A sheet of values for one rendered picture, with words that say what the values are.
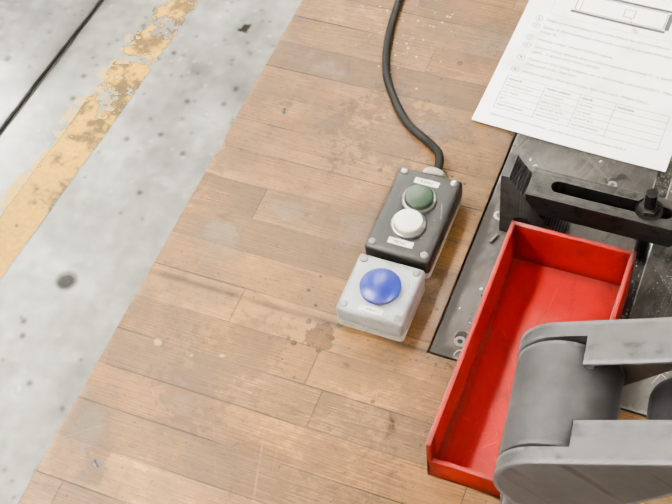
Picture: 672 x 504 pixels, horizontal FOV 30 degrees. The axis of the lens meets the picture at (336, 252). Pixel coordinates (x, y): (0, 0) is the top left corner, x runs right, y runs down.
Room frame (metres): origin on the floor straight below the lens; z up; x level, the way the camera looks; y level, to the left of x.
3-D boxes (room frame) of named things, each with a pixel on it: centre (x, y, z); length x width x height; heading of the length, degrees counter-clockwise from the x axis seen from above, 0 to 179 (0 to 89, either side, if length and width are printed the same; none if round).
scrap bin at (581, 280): (0.56, -0.16, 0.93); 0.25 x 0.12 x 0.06; 151
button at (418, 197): (0.76, -0.09, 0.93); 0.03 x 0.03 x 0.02
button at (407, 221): (0.73, -0.07, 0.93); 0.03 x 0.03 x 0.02
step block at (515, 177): (0.73, -0.20, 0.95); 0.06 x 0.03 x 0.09; 61
